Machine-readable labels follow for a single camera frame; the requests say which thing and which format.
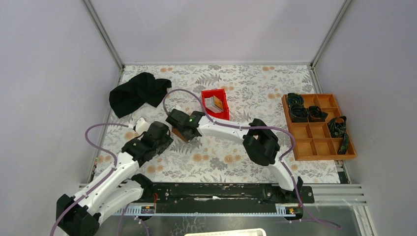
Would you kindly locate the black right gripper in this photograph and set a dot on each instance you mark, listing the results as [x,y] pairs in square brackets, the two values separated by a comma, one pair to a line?
[188,138]

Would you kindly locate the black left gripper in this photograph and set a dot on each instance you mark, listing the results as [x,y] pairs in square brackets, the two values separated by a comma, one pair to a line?
[167,140]

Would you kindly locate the brown leather card holder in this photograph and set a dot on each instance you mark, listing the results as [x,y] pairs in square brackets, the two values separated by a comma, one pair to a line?
[178,134]

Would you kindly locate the stack of credit cards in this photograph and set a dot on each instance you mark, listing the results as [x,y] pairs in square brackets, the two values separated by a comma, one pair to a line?
[214,104]

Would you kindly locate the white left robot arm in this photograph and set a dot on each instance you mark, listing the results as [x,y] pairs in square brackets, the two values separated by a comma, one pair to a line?
[83,213]

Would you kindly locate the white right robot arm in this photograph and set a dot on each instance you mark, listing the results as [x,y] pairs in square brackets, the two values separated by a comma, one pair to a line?
[259,141]

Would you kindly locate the red plastic bin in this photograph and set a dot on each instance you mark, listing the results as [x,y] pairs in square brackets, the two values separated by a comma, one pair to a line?
[221,94]

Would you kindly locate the black cloth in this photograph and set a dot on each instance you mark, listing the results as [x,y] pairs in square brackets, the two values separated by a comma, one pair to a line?
[139,90]

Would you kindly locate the dark rolled tie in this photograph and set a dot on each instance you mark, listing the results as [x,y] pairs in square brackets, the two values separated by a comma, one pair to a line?
[316,114]
[294,99]
[298,113]

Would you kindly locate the orange compartment tray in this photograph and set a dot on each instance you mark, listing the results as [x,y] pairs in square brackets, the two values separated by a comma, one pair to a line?
[312,139]

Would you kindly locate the dark patterned tie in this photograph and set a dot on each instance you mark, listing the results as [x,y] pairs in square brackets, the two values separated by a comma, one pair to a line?
[338,129]

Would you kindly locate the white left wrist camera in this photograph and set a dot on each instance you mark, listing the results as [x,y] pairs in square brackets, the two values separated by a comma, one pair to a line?
[141,126]

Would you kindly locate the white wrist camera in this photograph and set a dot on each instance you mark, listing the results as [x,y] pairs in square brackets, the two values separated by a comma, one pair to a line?
[141,126]
[177,107]

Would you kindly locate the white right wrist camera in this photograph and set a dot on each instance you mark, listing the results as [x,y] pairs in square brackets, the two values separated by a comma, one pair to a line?
[177,107]

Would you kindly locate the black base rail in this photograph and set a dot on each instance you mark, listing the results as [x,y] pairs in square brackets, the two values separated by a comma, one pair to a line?
[212,198]

